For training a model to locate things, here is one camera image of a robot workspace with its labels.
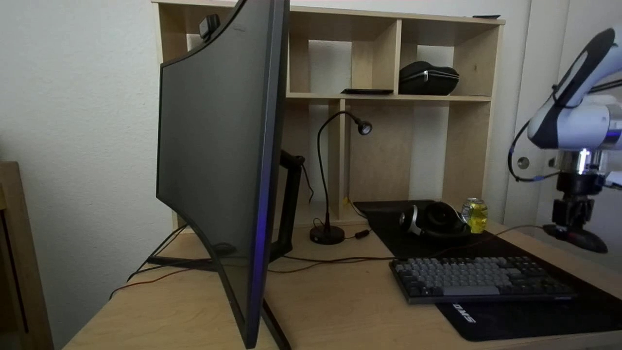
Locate flat black device on shelf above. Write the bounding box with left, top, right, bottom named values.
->
left=340, top=87, right=392, bottom=95

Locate black desk mat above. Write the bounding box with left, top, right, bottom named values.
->
left=355, top=200, right=622, bottom=340

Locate grey mechanical keyboard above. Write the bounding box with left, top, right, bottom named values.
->
left=388, top=254, right=575, bottom=303

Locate black webcam on monitor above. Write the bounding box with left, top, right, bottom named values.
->
left=198, top=13, right=219, bottom=40

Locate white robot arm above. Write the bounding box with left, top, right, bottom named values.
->
left=507, top=25, right=622, bottom=252

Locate wooden cabinet at left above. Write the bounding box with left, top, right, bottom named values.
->
left=0, top=161, right=54, bottom=350

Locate curved black monitor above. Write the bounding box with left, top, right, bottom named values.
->
left=155, top=0, right=289, bottom=347

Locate black monitor stand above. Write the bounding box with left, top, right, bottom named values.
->
left=155, top=151, right=280, bottom=350

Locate black pouch on shelf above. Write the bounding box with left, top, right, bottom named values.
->
left=398, top=60, right=458, bottom=95

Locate black cable on desk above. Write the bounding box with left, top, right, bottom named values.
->
left=107, top=227, right=394, bottom=299

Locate wooden cubby shelf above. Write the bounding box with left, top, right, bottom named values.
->
left=161, top=0, right=501, bottom=223

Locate black gooseneck desk lamp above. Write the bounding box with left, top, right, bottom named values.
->
left=309, top=110, right=373, bottom=244

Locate black over-ear headphones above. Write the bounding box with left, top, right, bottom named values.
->
left=398, top=200, right=470, bottom=240

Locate yellow drink bottle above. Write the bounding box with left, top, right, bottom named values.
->
left=460, top=196, right=488, bottom=233

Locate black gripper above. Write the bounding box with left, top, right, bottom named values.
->
left=544, top=147, right=608, bottom=252

